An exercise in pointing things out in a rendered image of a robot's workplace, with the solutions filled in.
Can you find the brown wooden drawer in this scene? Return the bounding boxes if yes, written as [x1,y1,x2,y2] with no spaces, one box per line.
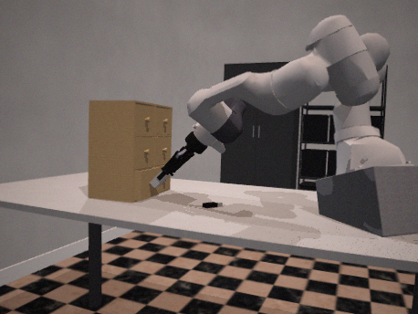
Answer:
[154,164,170,192]
[134,167,160,201]
[134,137,154,168]
[155,108,172,134]
[135,104,155,134]
[154,137,171,164]

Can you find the tan wooden chest of drawers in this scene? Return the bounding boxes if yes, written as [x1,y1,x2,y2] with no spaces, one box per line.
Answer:
[89,100,172,203]

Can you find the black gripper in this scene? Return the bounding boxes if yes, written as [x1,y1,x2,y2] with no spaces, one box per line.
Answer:
[150,131,208,188]

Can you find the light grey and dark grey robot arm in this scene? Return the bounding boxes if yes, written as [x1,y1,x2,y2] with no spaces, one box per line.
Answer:
[187,15,414,175]

